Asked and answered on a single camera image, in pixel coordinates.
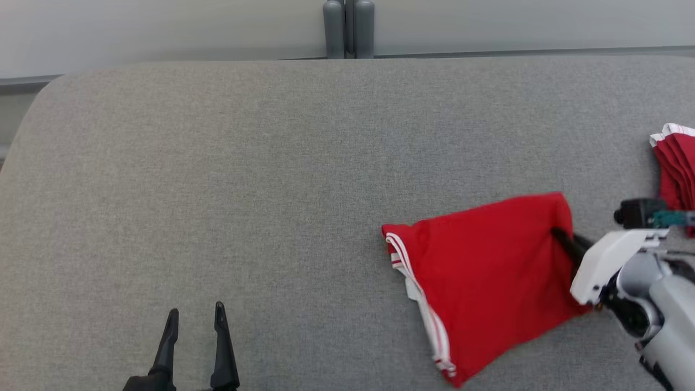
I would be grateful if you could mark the grey partition frame upright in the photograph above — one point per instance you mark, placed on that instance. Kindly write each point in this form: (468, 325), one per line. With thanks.
(349, 27)

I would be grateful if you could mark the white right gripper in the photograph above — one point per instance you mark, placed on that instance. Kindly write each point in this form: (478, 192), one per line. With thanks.
(602, 266)

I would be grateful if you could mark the red shorts white trim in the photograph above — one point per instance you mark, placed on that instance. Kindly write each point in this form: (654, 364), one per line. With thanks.
(678, 168)

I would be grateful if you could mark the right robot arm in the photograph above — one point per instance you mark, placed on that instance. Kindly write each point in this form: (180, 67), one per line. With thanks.
(668, 304)

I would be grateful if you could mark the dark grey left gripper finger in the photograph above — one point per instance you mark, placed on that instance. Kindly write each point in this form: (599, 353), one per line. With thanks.
(167, 347)
(223, 358)

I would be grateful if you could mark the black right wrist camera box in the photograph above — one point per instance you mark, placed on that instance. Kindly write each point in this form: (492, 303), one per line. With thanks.
(638, 213)

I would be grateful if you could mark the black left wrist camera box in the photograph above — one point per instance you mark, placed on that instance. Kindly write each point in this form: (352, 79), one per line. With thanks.
(141, 384)

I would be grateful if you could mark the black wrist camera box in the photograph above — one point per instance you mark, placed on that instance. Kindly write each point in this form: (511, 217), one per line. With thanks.
(141, 384)
(638, 213)

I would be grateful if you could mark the red Bulls basketball jersey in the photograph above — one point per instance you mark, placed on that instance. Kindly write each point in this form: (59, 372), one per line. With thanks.
(488, 282)

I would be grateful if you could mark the grey fabric sofa seat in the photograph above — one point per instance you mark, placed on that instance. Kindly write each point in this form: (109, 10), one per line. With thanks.
(271, 190)

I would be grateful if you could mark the grey cylindrical partition foot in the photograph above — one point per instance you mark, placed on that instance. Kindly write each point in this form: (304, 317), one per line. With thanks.
(334, 30)
(364, 30)

